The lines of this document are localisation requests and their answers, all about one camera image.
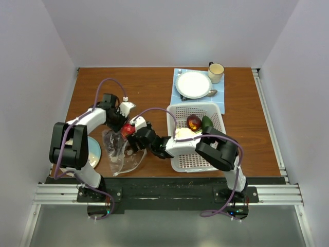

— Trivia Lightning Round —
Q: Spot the fake red apple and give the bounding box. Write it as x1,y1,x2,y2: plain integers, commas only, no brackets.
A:
121,123,135,137

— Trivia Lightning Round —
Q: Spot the clear zip top bag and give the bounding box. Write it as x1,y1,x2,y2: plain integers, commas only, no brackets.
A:
102,130,147,177

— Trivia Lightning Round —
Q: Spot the fake white cauliflower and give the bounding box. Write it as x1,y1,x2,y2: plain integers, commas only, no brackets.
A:
175,128,202,139

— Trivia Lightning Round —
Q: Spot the fake dark red fruit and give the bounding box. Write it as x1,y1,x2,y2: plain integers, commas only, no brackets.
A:
187,114,202,132

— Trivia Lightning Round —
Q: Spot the fake green pepper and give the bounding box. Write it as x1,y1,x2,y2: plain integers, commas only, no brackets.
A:
202,116,213,130

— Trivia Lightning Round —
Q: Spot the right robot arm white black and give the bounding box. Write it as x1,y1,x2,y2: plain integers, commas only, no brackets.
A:
126,126,247,202

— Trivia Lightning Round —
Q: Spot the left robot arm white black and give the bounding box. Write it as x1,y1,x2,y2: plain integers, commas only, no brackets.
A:
49,94,136,202

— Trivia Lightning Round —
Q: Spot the blue beige ceramic plate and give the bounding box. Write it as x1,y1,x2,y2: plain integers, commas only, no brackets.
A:
60,136,102,177

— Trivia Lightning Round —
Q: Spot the white perforated plastic basket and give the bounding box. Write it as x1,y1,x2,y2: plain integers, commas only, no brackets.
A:
167,102,226,173

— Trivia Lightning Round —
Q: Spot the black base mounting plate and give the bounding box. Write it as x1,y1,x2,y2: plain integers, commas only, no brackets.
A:
77,177,286,216

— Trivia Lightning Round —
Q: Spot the white paper plate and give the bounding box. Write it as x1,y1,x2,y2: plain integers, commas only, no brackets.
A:
175,71,212,99

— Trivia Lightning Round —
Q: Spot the metal spoon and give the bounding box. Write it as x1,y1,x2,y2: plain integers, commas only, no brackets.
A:
207,90,218,97

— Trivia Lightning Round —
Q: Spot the cream enamel mug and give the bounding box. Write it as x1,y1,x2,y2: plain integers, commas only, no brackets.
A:
208,62,225,84

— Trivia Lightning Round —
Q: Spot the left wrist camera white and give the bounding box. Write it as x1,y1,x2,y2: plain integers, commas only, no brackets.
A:
119,102,136,117

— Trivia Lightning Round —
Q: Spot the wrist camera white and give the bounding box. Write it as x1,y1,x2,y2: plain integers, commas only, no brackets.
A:
119,102,136,117
129,116,147,132

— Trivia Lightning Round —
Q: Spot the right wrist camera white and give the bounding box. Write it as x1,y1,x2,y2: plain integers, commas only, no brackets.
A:
129,116,147,132

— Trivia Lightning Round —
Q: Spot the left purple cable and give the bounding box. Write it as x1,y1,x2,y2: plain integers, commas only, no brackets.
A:
53,78,128,221

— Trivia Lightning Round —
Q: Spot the aluminium frame rail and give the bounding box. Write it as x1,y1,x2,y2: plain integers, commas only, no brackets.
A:
32,184,304,206

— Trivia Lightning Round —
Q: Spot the right side aluminium rail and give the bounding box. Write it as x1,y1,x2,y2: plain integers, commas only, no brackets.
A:
251,68,290,184

